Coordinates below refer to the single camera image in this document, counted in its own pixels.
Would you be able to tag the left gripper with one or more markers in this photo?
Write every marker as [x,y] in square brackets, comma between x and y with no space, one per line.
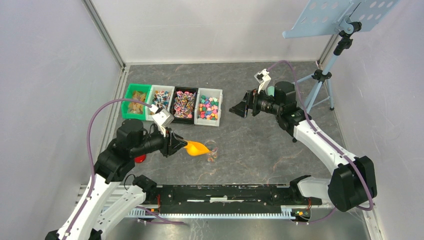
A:
[172,142]

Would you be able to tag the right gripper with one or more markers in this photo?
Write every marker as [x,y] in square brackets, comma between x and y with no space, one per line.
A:
[251,100]

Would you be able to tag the orange plastic scoop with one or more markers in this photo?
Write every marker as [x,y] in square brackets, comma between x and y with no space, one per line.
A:
[194,148]

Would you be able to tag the clear plastic jar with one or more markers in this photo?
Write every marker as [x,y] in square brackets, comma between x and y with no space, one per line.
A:
[213,150]

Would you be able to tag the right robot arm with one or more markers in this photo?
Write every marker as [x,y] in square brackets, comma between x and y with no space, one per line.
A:
[352,183]

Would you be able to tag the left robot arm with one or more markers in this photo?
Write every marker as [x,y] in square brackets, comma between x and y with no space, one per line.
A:
[89,220]

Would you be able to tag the white star candy bin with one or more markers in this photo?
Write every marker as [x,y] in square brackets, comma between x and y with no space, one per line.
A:
[208,107]

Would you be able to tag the red jar lid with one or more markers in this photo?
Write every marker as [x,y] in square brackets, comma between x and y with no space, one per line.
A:
[140,159]

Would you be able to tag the black swirl lollipop bin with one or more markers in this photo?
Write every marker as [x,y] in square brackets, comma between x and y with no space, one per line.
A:
[183,103]

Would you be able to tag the white lollipop bin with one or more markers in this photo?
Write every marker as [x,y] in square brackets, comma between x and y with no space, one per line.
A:
[161,96]

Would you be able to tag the green candy bin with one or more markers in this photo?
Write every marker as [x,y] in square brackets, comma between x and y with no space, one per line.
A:
[134,110]

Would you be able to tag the blue music stand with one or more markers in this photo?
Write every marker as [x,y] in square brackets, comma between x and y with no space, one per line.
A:
[339,19]

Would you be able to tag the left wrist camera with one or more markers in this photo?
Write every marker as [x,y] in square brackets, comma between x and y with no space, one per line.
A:
[162,118]

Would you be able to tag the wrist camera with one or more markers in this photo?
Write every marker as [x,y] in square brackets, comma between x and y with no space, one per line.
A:
[263,78]
[162,118]

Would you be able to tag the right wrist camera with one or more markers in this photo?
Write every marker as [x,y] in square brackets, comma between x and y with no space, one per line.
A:
[263,78]

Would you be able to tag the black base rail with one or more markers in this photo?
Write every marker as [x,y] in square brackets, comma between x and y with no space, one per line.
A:
[226,199]

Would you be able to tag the aluminium frame post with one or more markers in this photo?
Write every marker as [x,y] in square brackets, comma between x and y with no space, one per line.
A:
[101,27]

